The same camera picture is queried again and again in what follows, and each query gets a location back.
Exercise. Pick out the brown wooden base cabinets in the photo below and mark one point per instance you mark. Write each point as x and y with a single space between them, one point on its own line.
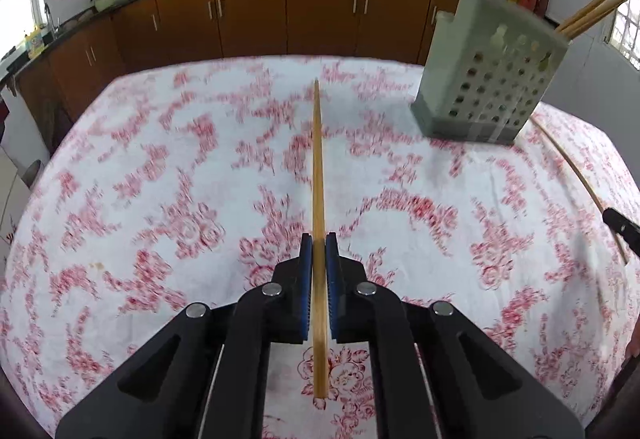
250 14

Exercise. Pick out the metal faucet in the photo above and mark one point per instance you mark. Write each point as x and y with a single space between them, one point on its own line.
50 18

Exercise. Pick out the grey perforated chopstick holder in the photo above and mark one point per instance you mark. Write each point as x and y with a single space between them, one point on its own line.
490 69

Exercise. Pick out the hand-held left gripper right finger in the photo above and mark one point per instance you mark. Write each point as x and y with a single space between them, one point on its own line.
332 269

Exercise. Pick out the red floral tablecloth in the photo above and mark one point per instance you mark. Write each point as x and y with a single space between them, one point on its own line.
175 219

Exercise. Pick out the yellow bottle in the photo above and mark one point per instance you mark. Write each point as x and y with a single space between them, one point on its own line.
34 46

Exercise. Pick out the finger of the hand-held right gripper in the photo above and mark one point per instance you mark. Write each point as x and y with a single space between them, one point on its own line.
622 225

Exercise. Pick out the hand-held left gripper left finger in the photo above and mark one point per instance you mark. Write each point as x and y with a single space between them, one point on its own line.
306 269

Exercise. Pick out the window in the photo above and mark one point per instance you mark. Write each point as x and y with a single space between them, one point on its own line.
627 29

